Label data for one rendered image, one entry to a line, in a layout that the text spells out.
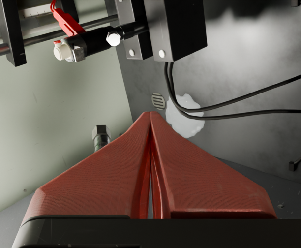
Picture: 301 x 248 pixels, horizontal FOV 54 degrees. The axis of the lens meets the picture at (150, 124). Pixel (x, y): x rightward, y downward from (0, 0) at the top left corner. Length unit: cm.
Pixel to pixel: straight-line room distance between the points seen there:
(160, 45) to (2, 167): 41
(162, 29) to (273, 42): 18
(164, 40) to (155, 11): 4
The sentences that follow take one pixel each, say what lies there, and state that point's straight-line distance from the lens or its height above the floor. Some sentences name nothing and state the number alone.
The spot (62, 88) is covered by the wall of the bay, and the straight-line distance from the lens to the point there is 69.
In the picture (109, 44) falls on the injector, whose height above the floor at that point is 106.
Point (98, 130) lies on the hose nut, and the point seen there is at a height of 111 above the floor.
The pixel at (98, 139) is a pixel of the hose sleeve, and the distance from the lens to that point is 35.
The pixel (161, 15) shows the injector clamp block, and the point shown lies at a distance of 41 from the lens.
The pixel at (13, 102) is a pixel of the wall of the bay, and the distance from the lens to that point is 65.
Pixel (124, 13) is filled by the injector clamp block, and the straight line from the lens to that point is 46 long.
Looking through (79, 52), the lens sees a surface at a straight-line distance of 35.
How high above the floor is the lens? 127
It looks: 35 degrees down
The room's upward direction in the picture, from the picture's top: 121 degrees counter-clockwise
